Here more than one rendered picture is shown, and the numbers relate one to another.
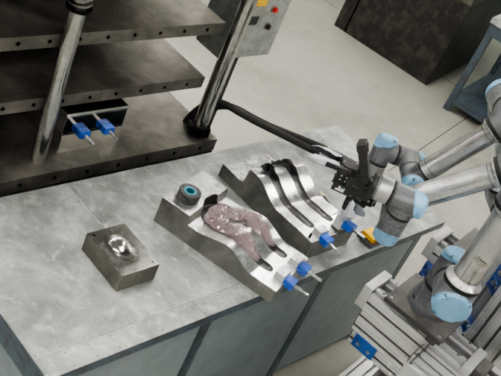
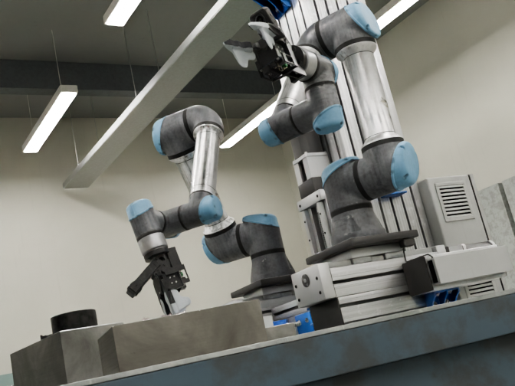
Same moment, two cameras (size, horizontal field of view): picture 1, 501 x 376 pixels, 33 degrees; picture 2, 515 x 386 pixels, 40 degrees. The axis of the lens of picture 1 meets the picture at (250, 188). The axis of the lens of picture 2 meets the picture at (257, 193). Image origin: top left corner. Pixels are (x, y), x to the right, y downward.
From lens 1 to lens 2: 251 cm
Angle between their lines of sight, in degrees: 71
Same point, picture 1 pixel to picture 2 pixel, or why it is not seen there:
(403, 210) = (329, 69)
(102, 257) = (190, 324)
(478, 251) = (377, 93)
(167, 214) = (86, 358)
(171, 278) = not seen: hidden behind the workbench
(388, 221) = (329, 89)
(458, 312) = (414, 160)
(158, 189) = not seen: outside the picture
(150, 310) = not seen: hidden behind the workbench
